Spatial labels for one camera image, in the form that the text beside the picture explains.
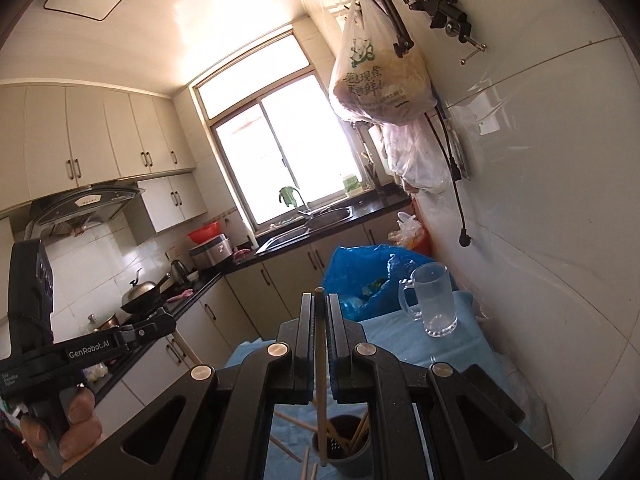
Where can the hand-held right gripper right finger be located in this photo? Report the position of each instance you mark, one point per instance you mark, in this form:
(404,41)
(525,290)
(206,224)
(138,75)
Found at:
(336,345)

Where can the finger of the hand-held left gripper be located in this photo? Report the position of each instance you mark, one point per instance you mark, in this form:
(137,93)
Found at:
(155,325)

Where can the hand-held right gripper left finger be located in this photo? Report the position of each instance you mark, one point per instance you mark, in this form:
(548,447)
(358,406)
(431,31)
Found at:
(302,340)

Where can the single light wooden chopstick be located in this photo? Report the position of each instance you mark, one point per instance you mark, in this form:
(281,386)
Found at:
(319,350)

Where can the bundle of wooden chopsticks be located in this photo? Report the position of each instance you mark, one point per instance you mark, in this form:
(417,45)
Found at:
(295,422)

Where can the dark grey utensil holder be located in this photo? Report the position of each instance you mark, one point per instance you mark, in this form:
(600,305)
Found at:
(355,462)

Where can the person's left hand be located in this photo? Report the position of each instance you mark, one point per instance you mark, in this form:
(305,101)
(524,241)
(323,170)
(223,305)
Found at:
(80,430)

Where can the black wok with lid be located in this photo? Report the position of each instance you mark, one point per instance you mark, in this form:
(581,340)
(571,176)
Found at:
(142,292)

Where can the pink cloth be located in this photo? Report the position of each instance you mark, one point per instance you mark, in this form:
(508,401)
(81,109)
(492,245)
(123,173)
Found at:
(241,254)
(180,295)

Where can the steel cooking pot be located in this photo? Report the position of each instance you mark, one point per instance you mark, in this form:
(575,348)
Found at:
(100,322)

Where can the steel kettle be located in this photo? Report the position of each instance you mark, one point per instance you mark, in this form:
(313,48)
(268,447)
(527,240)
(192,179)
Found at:
(179,272)

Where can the cream base cabinets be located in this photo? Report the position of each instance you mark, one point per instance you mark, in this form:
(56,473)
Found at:
(280,280)

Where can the blue tablecloth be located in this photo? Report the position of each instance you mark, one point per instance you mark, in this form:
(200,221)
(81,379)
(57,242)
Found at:
(400,335)

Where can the blue plastic bag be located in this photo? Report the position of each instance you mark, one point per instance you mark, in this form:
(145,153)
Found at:
(355,270)

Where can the clear bag of food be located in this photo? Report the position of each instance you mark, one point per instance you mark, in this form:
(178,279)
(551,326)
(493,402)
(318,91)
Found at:
(95,374)

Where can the steel rice cooker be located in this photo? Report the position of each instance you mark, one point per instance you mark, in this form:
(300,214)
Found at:
(212,252)

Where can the black kitchen countertop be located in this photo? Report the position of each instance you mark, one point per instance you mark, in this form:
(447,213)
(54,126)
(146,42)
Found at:
(240,262)

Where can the steel kitchen sink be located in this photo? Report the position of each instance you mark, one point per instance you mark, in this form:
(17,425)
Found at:
(285,237)

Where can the red plastic basin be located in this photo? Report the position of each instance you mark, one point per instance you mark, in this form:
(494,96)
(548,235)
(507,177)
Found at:
(205,232)

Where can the clear glass mug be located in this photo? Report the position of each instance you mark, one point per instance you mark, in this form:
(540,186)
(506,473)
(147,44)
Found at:
(437,300)

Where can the glass range hood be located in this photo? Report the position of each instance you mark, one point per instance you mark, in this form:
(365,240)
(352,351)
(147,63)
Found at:
(85,205)

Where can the orange plastic bag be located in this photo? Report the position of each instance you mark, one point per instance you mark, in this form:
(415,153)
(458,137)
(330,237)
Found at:
(422,242)

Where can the white plastic bag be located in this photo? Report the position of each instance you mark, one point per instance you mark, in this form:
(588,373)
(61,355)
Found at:
(402,227)

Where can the green rubber glove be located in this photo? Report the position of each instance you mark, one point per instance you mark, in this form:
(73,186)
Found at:
(286,196)

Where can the small utensil jar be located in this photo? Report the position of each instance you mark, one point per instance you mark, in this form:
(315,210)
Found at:
(371,177)

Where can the kitchen window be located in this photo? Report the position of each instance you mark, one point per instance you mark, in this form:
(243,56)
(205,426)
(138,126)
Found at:
(280,150)

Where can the clear hanging plastic bags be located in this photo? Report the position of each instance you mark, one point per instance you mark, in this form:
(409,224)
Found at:
(415,160)

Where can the printed hanging plastic bag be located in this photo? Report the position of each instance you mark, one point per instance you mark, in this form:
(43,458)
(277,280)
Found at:
(380,75)

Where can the small cream wall cabinet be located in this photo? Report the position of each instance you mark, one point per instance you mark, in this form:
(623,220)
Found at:
(170,200)

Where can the cream wall cabinet row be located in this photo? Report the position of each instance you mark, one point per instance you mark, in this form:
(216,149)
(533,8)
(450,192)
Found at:
(90,130)

